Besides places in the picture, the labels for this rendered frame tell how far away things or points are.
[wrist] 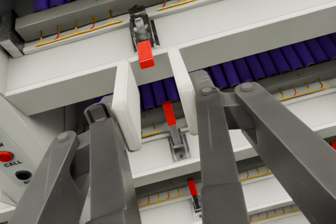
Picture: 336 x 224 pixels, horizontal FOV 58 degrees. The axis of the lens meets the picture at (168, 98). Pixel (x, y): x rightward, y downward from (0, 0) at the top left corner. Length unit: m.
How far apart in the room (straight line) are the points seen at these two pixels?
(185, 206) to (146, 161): 0.20
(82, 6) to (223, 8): 0.16
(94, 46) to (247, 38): 0.17
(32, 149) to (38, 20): 0.16
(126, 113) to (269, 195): 0.52
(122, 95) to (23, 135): 0.25
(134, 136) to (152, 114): 0.31
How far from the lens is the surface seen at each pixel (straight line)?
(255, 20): 0.34
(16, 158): 0.43
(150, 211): 0.65
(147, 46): 0.27
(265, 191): 0.65
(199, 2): 0.35
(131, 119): 0.16
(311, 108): 0.51
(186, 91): 0.15
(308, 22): 0.36
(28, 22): 0.38
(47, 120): 0.44
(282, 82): 0.50
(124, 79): 0.18
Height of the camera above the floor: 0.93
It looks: 42 degrees down
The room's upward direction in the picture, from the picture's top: 17 degrees counter-clockwise
